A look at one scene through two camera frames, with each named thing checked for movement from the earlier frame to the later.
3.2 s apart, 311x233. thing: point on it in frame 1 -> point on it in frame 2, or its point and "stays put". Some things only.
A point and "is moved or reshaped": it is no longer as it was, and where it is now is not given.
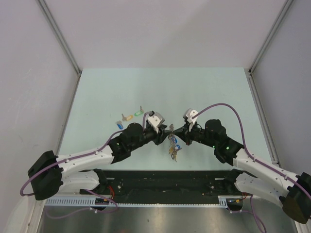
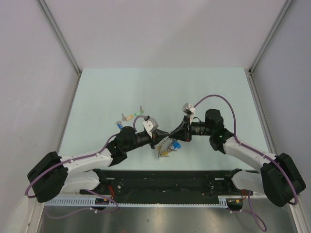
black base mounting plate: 167,183 stays put
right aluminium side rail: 262,117 stays put
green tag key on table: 141,111 stays put
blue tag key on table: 119,123 stays put
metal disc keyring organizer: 172,147 -> 164,147
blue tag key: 177,147 is moved or reshaped
